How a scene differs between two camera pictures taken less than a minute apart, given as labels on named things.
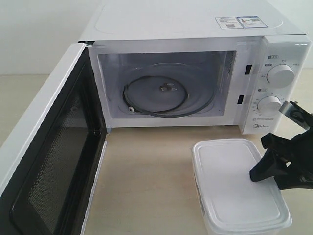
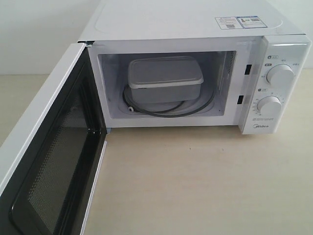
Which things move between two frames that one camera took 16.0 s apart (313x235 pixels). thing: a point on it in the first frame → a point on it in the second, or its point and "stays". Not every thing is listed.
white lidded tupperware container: x=232 y=202 → x=164 y=79
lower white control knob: x=269 y=105 stays
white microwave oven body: x=197 y=62 stays
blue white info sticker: x=240 y=22 stays
